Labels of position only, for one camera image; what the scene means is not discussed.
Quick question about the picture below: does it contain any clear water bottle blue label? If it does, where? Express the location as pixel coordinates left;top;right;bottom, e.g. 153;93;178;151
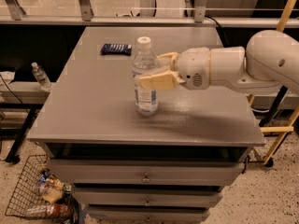
132;36;158;116

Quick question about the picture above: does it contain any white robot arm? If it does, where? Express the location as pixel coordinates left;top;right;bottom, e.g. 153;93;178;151
135;30;299;94

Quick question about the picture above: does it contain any yellow snack bag in basket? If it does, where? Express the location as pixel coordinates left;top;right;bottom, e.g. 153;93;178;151
42;189;63;203

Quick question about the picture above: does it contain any metal rail with brackets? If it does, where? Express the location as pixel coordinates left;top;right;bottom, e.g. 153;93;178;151
0;0;299;30

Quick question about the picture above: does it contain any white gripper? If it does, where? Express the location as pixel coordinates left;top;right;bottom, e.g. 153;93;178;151
134;47;210;91

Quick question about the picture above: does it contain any small clear bottle on shelf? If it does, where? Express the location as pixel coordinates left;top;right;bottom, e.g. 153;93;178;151
31;63;51;92

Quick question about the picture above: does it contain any black wire basket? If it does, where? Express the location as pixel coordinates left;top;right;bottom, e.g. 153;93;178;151
6;155;78;224

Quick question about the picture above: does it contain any grey drawer cabinet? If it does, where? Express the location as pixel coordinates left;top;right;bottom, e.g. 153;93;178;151
28;27;264;224

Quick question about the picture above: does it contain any grey side shelf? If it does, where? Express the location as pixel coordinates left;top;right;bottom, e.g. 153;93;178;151
0;81;49;104

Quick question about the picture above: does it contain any plastic bottle in basket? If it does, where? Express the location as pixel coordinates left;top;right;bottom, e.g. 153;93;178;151
25;203;73;218

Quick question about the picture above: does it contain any yellow wooden frame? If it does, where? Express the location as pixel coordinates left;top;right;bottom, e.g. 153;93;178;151
253;0;299;167

